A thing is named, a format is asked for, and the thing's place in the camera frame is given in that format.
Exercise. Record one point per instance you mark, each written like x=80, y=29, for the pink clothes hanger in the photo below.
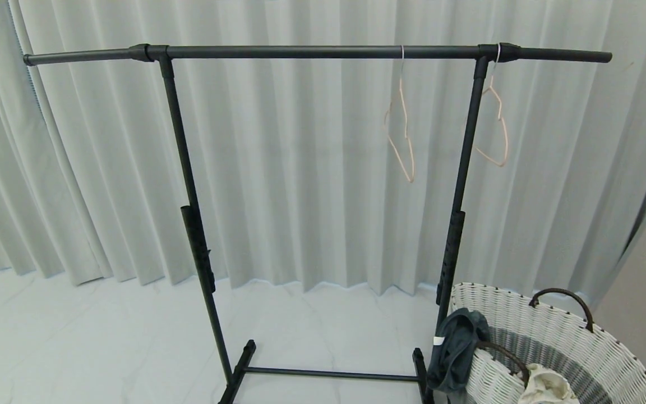
x=401, y=84
x=506, y=146

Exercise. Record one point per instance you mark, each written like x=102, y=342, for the black clothes rack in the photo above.
x=300, y=52

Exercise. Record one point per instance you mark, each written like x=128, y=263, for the white curtain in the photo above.
x=300, y=168

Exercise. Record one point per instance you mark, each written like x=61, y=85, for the cream printed garment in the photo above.
x=547, y=387

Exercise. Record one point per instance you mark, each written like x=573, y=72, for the white laundry basket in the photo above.
x=609, y=359

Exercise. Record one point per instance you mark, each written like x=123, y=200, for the dark grey garment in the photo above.
x=457, y=348

